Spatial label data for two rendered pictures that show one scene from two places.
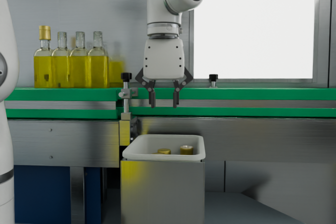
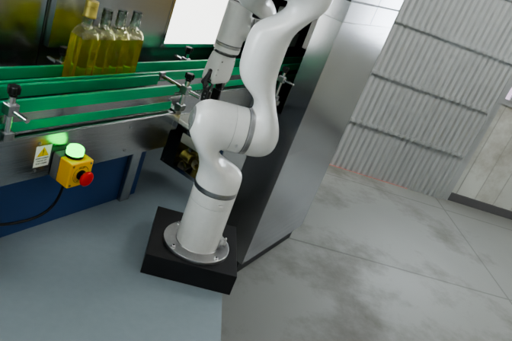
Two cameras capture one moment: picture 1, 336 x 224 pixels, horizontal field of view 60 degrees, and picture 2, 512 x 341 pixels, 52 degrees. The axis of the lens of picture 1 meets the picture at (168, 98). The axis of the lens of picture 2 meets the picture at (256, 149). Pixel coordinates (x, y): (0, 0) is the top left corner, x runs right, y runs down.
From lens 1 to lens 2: 155 cm
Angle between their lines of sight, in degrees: 71
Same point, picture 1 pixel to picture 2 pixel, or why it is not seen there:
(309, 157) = not seen: hidden behind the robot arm
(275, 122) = (228, 92)
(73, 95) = (148, 93)
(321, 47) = not seen: hidden behind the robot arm
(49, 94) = (132, 94)
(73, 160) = (139, 148)
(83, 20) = not seen: outside the picture
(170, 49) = (231, 63)
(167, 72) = (224, 79)
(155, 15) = (237, 42)
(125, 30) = not seen: outside the picture
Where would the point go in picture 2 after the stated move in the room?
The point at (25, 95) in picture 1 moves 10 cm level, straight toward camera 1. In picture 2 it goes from (113, 97) to (149, 109)
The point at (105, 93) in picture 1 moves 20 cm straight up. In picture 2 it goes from (169, 89) to (188, 27)
